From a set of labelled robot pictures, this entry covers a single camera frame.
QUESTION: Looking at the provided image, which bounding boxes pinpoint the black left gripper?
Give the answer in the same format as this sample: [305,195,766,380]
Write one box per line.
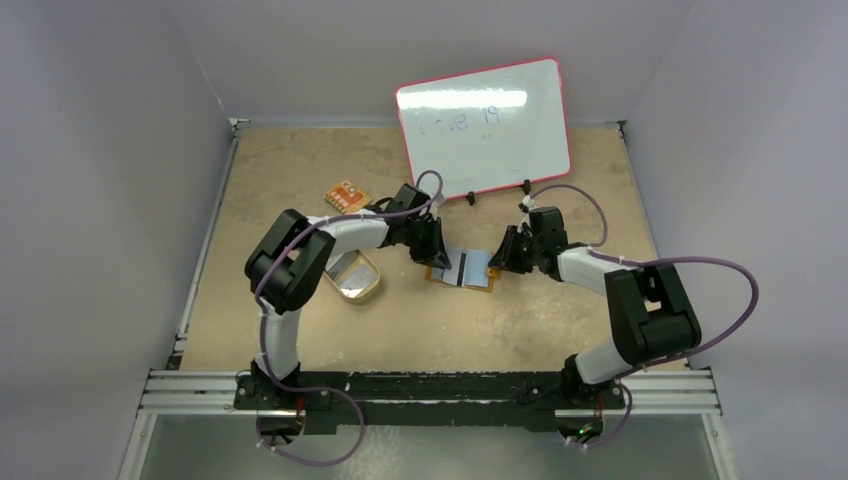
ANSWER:
[401,217,449,270]

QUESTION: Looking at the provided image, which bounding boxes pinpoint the yellow leather card holder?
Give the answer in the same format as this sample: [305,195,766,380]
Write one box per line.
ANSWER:
[425,246,501,292]

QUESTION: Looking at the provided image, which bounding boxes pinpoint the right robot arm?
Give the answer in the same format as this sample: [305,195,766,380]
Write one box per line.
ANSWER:
[489,207,702,407]

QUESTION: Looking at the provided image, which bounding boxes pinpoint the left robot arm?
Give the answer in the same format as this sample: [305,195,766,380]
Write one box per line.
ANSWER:
[244,184,451,409]

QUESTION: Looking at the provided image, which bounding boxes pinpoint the beige oval card tray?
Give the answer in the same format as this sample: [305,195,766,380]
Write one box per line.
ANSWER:
[324,250,381,304]

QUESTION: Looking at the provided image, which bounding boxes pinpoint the pink framed whiteboard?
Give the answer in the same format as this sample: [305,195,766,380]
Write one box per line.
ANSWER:
[395,57,572,200]

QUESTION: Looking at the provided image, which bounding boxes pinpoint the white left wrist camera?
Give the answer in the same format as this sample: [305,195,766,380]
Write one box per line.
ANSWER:
[427,193,445,218]

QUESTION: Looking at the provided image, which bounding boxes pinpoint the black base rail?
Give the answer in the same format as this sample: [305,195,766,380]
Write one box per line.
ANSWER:
[233,368,626,435]

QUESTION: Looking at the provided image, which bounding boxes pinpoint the aluminium frame rails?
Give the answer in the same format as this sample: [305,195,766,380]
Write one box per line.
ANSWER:
[122,125,737,479]

